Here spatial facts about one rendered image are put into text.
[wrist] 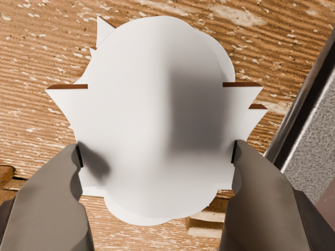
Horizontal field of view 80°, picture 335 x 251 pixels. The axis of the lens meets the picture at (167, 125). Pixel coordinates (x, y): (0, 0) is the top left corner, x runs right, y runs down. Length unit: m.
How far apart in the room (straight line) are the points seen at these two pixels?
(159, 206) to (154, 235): 0.18
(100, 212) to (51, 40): 0.21
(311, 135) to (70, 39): 0.29
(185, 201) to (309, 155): 0.21
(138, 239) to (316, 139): 0.28
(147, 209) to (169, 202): 0.02
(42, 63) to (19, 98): 0.04
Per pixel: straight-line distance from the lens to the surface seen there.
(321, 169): 0.36
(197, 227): 0.29
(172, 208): 0.17
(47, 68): 0.22
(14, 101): 0.25
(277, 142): 0.28
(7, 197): 0.31
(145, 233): 0.33
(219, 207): 0.28
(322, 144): 0.33
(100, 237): 0.35
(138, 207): 0.16
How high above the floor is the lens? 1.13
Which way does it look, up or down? 63 degrees down
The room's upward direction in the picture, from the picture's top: 175 degrees clockwise
